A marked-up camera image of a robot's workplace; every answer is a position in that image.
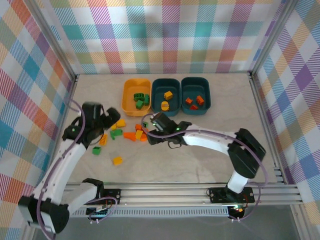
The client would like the orange curved slope lego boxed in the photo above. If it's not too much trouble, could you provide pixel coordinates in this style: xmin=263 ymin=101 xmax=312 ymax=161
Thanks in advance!
xmin=123 ymin=131 xmax=137 ymax=142

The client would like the yellow plastic container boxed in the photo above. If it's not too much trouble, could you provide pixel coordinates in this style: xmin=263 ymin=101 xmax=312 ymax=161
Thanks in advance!
xmin=120 ymin=78 xmax=152 ymax=117

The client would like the teal plastic container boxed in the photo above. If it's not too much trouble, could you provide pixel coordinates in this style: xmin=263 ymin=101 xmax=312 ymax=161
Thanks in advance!
xmin=180 ymin=76 xmax=212 ymax=117
xmin=150 ymin=78 xmax=182 ymax=118

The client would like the plaid cloth panel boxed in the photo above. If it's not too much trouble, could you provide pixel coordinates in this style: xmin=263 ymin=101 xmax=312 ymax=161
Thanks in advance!
xmin=31 ymin=0 xmax=291 ymax=75
xmin=251 ymin=0 xmax=320 ymax=227
xmin=0 ymin=0 xmax=76 ymax=211

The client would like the small circuit board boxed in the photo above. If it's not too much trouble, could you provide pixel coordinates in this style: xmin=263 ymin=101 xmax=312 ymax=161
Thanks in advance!
xmin=228 ymin=204 xmax=245 ymax=216
xmin=85 ymin=204 xmax=112 ymax=219

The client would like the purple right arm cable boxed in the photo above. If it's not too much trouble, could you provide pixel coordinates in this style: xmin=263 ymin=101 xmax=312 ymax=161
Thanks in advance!
xmin=141 ymin=113 xmax=268 ymax=223

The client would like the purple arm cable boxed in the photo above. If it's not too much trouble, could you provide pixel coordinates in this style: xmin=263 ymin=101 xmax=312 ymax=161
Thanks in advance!
xmin=36 ymin=98 xmax=119 ymax=240
xmin=141 ymin=113 xmax=268 ymax=223

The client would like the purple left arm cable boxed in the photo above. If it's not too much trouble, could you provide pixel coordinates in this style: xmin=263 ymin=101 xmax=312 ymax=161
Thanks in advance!
xmin=36 ymin=98 xmax=119 ymax=240

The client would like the aluminium frame rail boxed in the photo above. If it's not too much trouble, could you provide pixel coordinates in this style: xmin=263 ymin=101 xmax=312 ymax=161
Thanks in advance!
xmin=61 ymin=182 xmax=305 ymax=207
xmin=248 ymin=73 xmax=286 ymax=185
xmin=29 ymin=74 xmax=80 ymax=193

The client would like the slotted grey cable duct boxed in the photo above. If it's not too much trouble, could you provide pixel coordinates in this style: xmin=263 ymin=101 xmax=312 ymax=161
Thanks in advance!
xmin=71 ymin=206 xmax=232 ymax=218

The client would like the aluminium frame post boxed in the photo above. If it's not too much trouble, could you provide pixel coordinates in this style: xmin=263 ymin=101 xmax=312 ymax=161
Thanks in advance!
xmin=23 ymin=0 xmax=79 ymax=80
xmin=248 ymin=0 xmax=301 ymax=77

